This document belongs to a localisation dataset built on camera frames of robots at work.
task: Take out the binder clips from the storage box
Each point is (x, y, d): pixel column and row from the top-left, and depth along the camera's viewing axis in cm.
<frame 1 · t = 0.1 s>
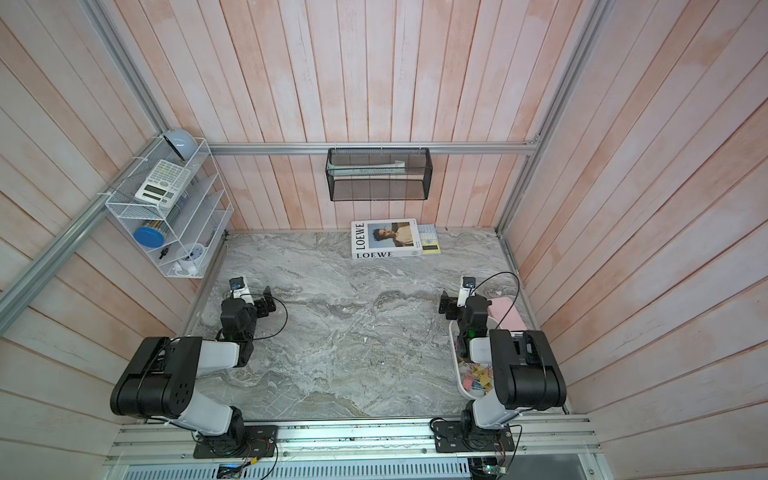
left hand: (255, 291, 94), fingers open
right hand: (458, 289, 95), fingers open
white storage box: (474, 379, 83), point 3 cm above the table
white Loewe book: (384, 238, 116), point 4 cm above the table
small yellow book: (429, 239, 120), on the table

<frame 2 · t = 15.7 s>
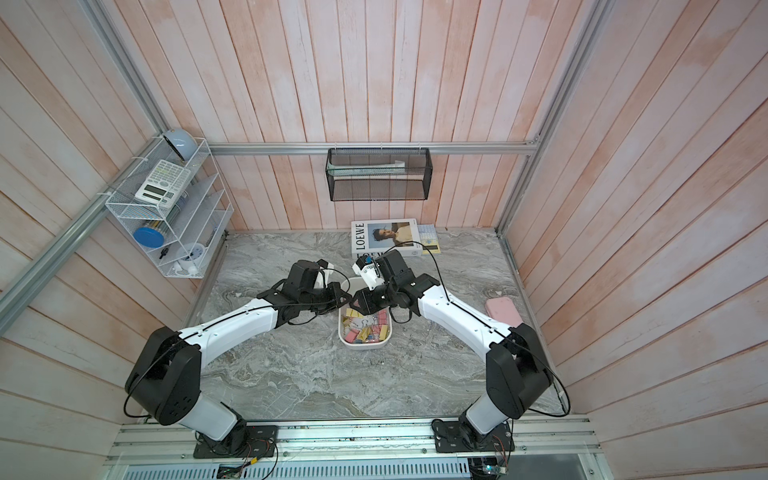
left hand: (351, 301, 85), fingers closed
right hand: (354, 300, 82), fingers open
white storage box: (361, 330, 92), point 3 cm above the table
the other named things where they were.

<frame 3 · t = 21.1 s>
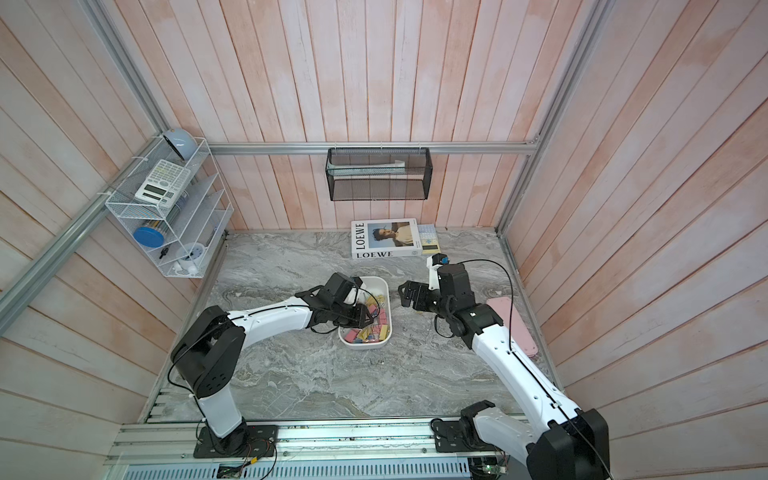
left hand: (368, 324, 89), fingers open
right hand: (410, 287, 81), fingers open
the named things where they were.

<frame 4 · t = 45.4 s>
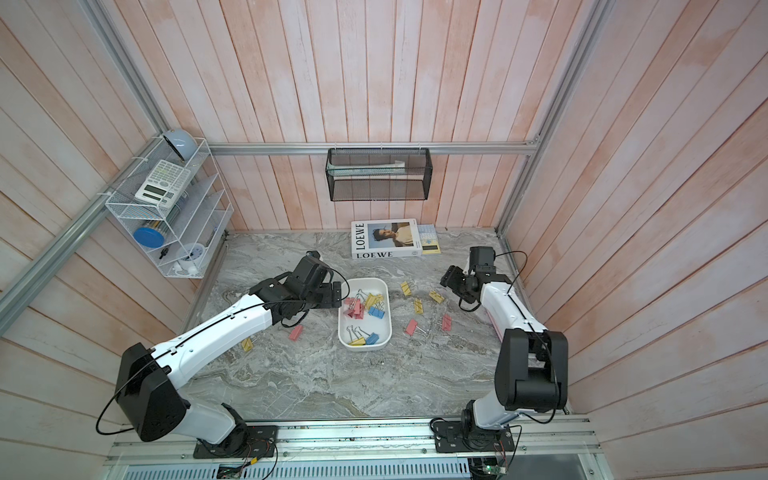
left hand: (326, 296, 83), fingers open
right hand: (448, 278, 93), fingers open
pink binder clip: (411, 327, 95), on the table
yellow binder clip: (406, 289, 103), point 2 cm above the table
pink clip right side: (447, 322, 95), point 2 cm above the table
yellow clip far right: (436, 297, 101), point 2 cm above the table
the other named things where they were.

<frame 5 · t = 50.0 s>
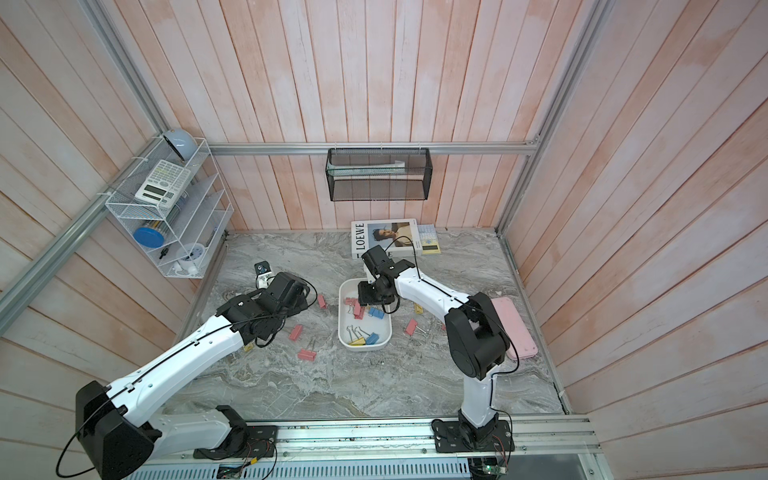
left hand: (283, 301, 79), fingers open
right hand: (363, 297, 92), fingers open
pink binder clip 2: (306, 355, 90), on the table
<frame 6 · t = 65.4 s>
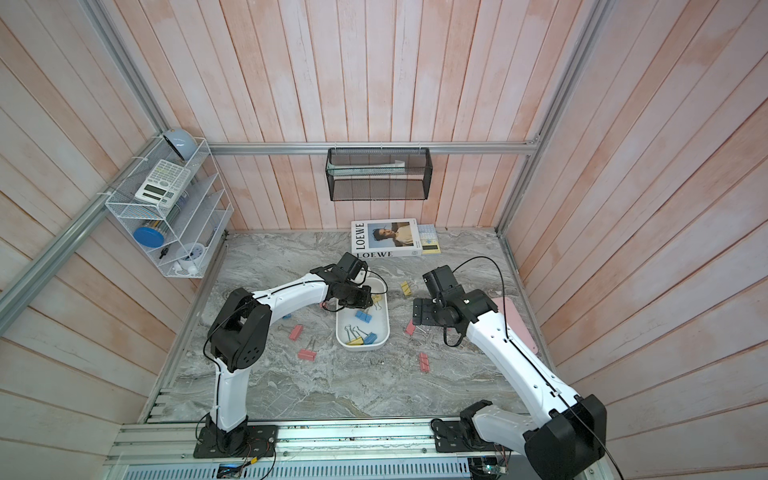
left hand: (369, 305, 94), fingers closed
right hand: (431, 310, 81), fingers open
pink clip front right: (424, 362, 87), on the table
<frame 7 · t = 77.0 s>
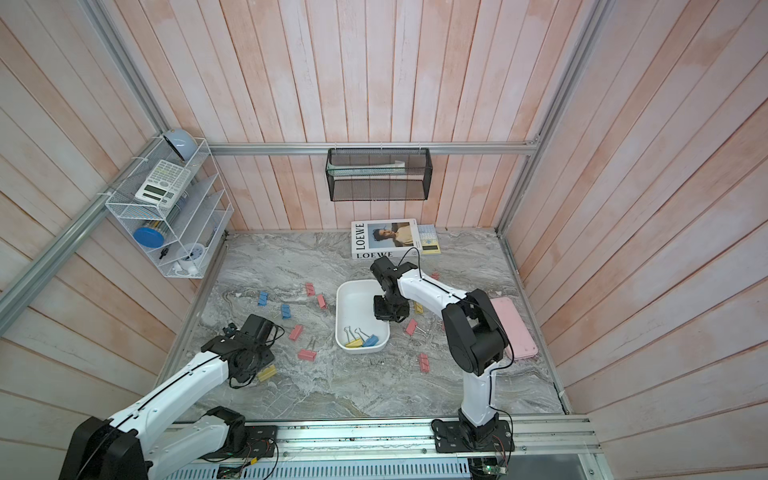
left hand: (261, 361, 84), fingers open
right hand: (382, 315, 93), fingers closed
small pink binder clip: (321, 301, 100), point 2 cm above the table
blue binder clip: (263, 298, 103), on the table
yellow binder clip left side: (267, 372, 85), point 2 cm above the table
